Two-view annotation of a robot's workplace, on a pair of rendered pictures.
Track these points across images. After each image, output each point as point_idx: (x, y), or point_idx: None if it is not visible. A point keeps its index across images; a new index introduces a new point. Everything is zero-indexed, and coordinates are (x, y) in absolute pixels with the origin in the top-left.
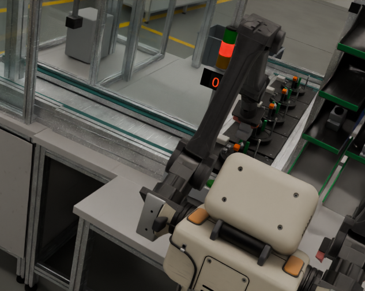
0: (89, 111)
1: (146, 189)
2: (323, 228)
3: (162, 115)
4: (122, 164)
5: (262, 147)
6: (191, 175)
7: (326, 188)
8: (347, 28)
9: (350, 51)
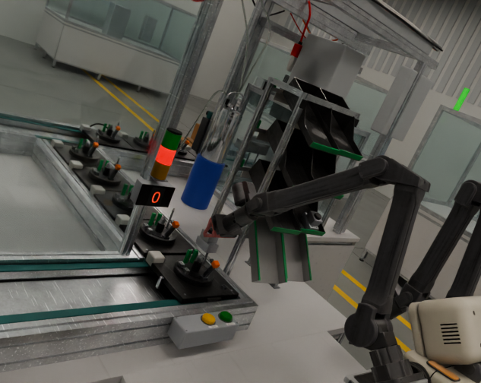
0: None
1: (401, 379)
2: (262, 296)
3: (68, 257)
4: (102, 357)
5: (177, 245)
6: (394, 337)
7: (213, 255)
8: (295, 121)
9: (320, 147)
